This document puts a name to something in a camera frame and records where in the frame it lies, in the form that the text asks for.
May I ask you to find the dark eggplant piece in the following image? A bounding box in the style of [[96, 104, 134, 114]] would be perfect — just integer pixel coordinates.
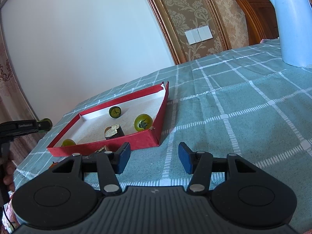
[[104, 124, 125, 139]]

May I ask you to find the yellow-green round fruit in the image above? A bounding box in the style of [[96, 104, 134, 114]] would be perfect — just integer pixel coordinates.
[[61, 139, 76, 147]]

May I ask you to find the green cucumber end piece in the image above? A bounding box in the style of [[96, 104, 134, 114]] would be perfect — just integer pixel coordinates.
[[108, 106, 122, 118]]

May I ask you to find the orange tangerine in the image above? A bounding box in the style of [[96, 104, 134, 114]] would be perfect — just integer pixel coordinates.
[[49, 162, 58, 168]]

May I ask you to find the person's left hand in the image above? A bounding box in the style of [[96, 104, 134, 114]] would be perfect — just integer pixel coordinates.
[[2, 160, 16, 192]]

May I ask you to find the red shallow cardboard box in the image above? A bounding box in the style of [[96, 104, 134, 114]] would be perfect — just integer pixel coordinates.
[[47, 82, 169, 157]]

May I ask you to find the green plaid tablecloth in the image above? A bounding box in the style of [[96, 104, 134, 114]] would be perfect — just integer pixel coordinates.
[[14, 40, 311, 233]]

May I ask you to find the wooden headboard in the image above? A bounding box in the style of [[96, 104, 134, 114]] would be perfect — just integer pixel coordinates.
[[235, 0, 279, 45]]

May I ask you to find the white electric kettle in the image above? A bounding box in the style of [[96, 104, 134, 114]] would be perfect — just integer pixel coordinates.
[[269, 0, 312, 69]]

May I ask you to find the white wall switch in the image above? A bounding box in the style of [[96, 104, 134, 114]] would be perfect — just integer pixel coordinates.
[[184, 25, 213, 45]]

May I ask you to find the gold ornate wall frame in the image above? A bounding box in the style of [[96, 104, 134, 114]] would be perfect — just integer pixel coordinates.
[[148, 0, 231, 65]]

